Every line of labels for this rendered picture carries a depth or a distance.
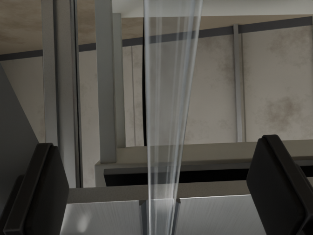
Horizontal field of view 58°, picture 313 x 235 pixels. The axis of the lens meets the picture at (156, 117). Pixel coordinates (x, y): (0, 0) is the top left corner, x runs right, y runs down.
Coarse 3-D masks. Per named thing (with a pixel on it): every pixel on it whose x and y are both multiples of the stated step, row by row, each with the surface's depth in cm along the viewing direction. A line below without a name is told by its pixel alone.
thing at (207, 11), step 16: (112, 0) 71; (128, 0) 71; (208, 0) 73; (224, 0) 74; (240, 0) 74; (256, 0) 74; (272, 0) 75; (288, 0) 75; (304, 0) 75; (128, 16) 82
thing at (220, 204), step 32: (96, 192) 16; (128, 192) 16; (192, 192) 16; (224, 192) 17; (64, 224) 18; (96, 224) 18; (128, 224) 19; (192, 224) 19; (224, 224) 20; (256, 224) 20
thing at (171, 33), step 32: (160, 0) 6; (192, 0) 6; (160, 32) 7; (192, 32) 7; (160, 64) 8; (192, 64) 8; (160, 96) 9; (160, 128) 10; (160, 160) 11; (160, 192) 13; (160, 224) 16
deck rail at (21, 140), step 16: (0, 64) 15; (0, 80) 14; (0, 96) 14; (16, 96) 16; (0, 112) 14; (16, 112) 16; (0, 128) 14; (16, 128) 16; (0, 144) 14; (16, 144) 16; (32, 144) 18; (0, 160) 14; (16, 160) 16; (0, 176) 14; (16, 176) 16; (0, 192) 14; (0, 208) 14
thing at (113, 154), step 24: (96, 0) 52; (96, 24) 52; (120, 24) 80; (96, 48) 52; (120, 48) 79; (120, 72) 79; (144, 72) 88; (120, 96) 79; (144, 96) 87; (120, 120) 79; (144, 120) 87; (120, 144) 79; (144, 144) 87; (192, 144) 84; (216, 144) 81; (240, 144) 78; (288, 144) 74; (312, 144) 72; (96, 168) 51
